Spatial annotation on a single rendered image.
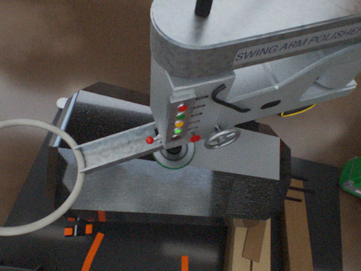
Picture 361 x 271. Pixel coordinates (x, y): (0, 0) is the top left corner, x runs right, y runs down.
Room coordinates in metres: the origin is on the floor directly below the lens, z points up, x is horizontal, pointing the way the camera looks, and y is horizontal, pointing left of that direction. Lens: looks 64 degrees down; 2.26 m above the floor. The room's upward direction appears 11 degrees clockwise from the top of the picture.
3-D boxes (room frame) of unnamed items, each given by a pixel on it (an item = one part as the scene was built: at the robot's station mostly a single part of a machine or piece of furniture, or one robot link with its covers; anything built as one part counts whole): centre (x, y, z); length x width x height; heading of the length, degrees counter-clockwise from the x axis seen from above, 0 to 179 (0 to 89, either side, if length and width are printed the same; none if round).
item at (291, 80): (0.80, -0.36, 1.35); 0.74 x 0.23 x 0.49; 119
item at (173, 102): (0.49, 0.00, 1.41); 0.08 x 0.03 x 0.28; 119
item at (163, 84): (0.66, -0.08, 1.36); 0.36 x 0.22 x 0.45; 119
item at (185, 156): (0.62, -0.01, 0.89); 0.21 x 0.21 x 0.01
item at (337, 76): (0.93, -0.59, 1.39); 0.19 x 0.19 x 0.20
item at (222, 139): (0.57, -0.17, 1.24); 0.15 x 0.10 x 0.15; 119
